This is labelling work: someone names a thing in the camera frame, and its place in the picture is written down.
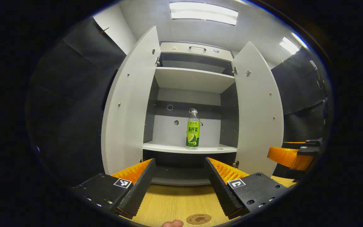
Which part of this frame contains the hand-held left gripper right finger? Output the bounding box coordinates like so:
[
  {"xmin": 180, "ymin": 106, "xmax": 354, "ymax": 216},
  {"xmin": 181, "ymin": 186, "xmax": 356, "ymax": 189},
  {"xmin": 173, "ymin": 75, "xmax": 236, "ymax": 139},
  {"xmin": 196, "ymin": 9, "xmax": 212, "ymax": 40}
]
[{"xmin": 205, "ymin": 157, "xmax": 291, "ymax": 220}]

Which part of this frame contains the grey cabinet shelf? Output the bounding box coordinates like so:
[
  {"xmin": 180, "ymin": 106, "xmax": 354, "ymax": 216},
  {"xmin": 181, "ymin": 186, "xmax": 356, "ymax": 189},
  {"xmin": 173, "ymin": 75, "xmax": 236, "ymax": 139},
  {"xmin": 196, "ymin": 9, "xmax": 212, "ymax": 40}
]
[
  {"xmin": 154, "ymin": 67, "xmax": 235, "ymax": 94},
  {"xmin": 143, "ymin": 141, "xmax": 238, "ymax": 154}
]

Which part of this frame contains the ceiling light panel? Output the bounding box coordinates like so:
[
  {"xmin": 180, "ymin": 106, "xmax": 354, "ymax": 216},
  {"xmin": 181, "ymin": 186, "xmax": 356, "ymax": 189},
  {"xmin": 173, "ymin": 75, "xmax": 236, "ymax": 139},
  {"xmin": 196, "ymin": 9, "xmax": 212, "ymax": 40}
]
[
  {"xmin": 169, "ymin": 2, "xmax": 239, "ymax": 26},
  {"xmin": 279, "ymin": 32, "xmax": 308, "ymax": 55}
]

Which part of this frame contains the black backdrop cloth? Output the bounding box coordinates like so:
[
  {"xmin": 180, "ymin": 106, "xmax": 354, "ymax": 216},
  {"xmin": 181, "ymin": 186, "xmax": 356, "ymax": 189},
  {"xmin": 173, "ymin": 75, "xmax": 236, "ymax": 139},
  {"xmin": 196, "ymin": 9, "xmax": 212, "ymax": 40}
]
[
  {"xmin": 271, "ymin": 47, "xmax": 330, "ymax": 180},
  {"xmin": 27, "ymin": 17, "xmax": 127, "ymax": 186}
]

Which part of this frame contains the grey cabinet door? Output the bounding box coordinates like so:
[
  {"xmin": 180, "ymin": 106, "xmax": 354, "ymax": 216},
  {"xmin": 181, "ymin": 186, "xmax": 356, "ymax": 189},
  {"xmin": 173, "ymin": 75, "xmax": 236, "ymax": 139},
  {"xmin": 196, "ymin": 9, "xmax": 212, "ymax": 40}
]
[
  {"xmin": 231, "ymin": 41, "xmax": 284, "ymax": 178},
  {"xmin": 101, "ymin": 26, "xmax": 161, "ymax": 175}
]

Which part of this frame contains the clear bottle with green label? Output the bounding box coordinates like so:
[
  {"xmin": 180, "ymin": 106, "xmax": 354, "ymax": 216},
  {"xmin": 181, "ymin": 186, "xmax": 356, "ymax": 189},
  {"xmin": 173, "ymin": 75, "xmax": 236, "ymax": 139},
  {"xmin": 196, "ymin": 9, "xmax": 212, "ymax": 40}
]
[{"xmin": 186, "ymin": 108, "xmax": 201, "ymax": 149}]

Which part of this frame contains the grey cabinet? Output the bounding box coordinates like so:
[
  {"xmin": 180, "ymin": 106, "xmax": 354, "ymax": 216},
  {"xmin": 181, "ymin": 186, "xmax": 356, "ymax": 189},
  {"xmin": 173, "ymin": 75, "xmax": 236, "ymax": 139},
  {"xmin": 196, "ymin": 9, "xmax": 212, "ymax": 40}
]
[{"xmin": 143, "ymin": 42, "xmax": 239, "ymax": 186}]

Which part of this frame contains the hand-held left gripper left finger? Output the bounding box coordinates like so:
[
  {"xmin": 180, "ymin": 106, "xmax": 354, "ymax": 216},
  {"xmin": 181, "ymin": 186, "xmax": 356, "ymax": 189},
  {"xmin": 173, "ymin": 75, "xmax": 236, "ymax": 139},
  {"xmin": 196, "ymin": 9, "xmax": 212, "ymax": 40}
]
[{"xmin": 71, "ymin": 158, "xmax": 156, "ymax": 219}]

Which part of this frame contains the round cork coaster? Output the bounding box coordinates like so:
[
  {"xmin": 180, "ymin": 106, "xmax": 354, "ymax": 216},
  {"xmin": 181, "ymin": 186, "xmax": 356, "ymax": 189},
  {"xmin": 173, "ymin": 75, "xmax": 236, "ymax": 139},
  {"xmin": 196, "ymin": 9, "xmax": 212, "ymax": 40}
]
[{"xmin": 186, "ymin": 214, "xmax": 212, "ymax": 225}]

